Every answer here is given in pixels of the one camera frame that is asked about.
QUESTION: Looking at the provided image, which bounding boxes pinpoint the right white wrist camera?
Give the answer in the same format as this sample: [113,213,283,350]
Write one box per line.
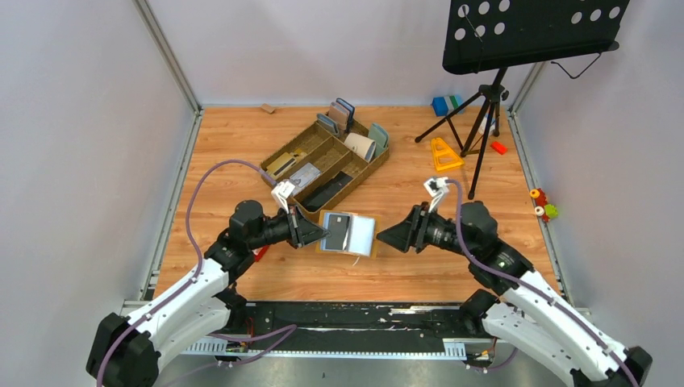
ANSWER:
[423,177,449,212]

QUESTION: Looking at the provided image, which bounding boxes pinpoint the teal card holder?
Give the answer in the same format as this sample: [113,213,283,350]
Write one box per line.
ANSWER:
[368,123,390,158]

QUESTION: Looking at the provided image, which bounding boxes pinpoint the yellow triangular toy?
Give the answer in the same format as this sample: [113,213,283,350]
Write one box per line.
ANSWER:
[430,137,465,173]

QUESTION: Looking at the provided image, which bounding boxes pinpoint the red plastic block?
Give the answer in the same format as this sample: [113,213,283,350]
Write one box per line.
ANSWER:
[252,246,269,262]

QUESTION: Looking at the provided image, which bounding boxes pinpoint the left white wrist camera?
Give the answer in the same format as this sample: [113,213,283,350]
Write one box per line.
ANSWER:
[271,179,295,214]

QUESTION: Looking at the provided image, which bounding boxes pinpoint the gold cards in tray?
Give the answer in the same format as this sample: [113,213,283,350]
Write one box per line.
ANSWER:
[266,152,299,179]

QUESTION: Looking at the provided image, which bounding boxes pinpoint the small wooden block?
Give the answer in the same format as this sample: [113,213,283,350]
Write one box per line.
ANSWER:
[260,103,277,114]

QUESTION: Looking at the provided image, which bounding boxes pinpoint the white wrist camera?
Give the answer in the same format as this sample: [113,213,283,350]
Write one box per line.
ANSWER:
[423,177,449,212]
[271,179,295,214]

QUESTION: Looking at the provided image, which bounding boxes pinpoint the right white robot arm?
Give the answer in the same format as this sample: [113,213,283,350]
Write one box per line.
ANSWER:
[377,201,653,386]

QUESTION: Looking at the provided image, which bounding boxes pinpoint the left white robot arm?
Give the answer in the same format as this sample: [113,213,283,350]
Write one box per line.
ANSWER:
[85,200,330,386]

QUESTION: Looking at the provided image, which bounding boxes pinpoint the white black cards in tray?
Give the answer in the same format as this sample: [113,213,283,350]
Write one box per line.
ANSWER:
[288,162,321,194]

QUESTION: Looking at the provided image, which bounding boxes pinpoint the beige card holder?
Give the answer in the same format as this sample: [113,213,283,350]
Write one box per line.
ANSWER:
[344,133,377,162]

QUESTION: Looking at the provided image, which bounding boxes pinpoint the yellow leather card holder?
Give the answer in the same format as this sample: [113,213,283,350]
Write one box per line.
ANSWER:
[316,210,380,259]

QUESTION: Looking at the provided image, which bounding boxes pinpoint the black card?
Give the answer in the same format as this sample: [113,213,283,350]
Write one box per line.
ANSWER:
[324,214,351,251]

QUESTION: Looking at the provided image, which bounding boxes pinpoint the small red brick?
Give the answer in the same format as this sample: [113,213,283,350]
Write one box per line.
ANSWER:
[490,141,508,156]

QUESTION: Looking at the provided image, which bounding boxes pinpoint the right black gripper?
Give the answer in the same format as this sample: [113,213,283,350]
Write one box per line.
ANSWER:
[374,202,474,259]

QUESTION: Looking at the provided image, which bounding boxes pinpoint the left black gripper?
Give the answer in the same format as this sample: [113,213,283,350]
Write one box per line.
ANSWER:
[248,202,331,251]

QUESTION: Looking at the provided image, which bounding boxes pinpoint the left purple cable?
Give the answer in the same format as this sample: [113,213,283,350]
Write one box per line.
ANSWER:
[96,159,298,387]

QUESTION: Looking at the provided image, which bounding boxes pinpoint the colourful toy car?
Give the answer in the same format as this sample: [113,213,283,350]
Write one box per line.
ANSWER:
[529,188,559,223]

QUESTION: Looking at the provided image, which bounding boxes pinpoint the black music stand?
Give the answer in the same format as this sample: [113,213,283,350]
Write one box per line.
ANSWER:
[437,0,628,198]

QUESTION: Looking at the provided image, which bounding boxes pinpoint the blue green block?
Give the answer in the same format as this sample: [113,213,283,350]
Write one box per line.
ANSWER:
[431,94,464,117]

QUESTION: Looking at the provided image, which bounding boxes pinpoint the woven compartment tray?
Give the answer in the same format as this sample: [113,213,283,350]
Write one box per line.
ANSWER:
[260,119,390,220]

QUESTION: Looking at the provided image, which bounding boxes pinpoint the blue card holders upright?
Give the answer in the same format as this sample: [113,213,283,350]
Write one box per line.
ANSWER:
[316,98,356,137]

